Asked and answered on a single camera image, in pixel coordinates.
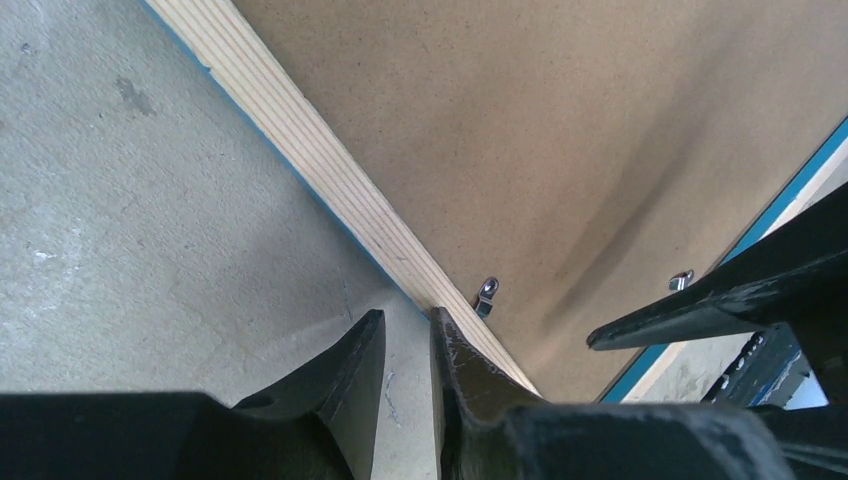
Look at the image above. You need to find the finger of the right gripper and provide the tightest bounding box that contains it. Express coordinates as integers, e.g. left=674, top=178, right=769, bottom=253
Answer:
left=586, top=186, right=847, bottom=351

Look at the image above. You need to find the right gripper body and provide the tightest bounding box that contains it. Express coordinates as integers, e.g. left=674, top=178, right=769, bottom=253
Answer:
left=790, top=311, right=847, bottom=405

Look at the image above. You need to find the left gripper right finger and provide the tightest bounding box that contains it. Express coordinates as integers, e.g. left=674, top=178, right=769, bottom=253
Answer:
left=430, top=307, right=793, bottom=479

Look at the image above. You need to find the blue wooden picture frame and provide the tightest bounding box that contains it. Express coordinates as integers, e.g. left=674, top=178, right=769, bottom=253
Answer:
left=139, top=0, right=848, bottom=405

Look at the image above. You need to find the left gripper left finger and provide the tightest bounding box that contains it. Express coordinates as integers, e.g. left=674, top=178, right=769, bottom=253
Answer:
left=1, top=310, right=386, bottom=479

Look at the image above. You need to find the brown backing board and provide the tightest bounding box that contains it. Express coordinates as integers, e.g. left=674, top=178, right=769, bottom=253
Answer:
left=231, top=0, right=848, bottom=405

